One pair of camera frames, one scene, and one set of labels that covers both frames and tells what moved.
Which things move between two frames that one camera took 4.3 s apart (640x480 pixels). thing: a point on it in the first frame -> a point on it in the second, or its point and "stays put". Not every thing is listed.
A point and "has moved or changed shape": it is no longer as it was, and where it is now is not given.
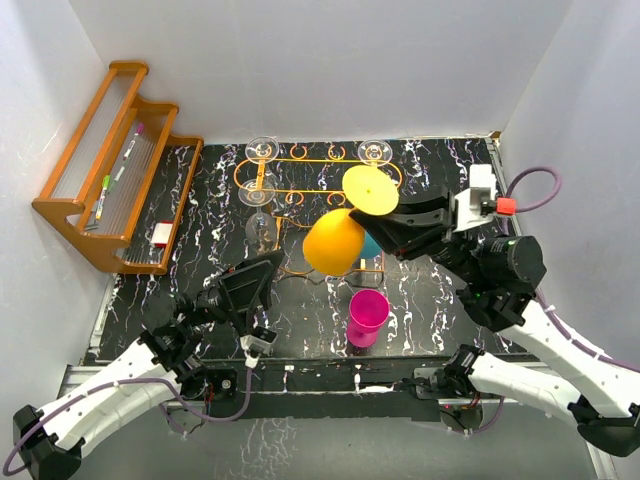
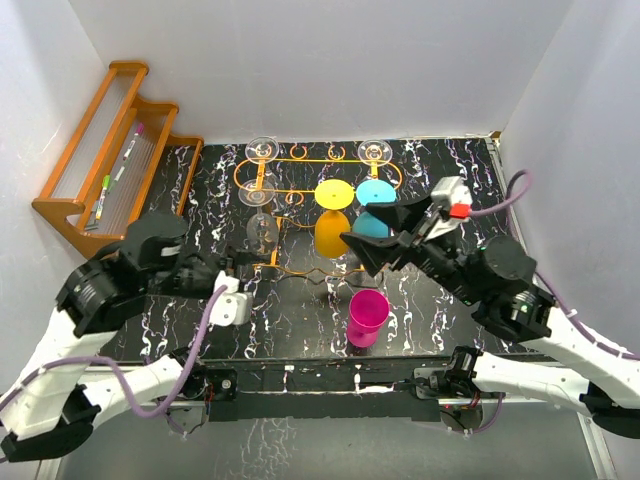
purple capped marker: x=140 y=129 stays put
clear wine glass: x=262 y=150 stays put
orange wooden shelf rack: x=121 y=189 stays put
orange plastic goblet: x=334 y=242 has moved or changed shape
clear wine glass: x=260 y=229 stays put
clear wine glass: x=375 y=152 stays put
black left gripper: x=241 y=285 -> x=232 y=260
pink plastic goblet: x=368 y=310 stays put
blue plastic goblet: x=370 y=248 has moved or changed shape
